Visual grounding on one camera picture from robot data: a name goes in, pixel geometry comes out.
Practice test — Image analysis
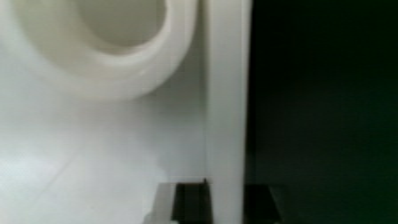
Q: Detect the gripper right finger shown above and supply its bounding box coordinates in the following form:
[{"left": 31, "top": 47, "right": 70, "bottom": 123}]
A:
[{"left": 244, "top": 184, "right": 286, "bottom": 224}]

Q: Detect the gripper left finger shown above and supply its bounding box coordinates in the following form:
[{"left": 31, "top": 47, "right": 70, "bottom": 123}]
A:
[{"left": 150, "top": 181, "right": 212, "bottom": 224}]

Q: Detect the white square tabletop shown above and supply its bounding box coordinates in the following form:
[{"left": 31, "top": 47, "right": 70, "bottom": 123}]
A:
[{"left": 0, "top": 0, "right": 253, "bottom": 224}]

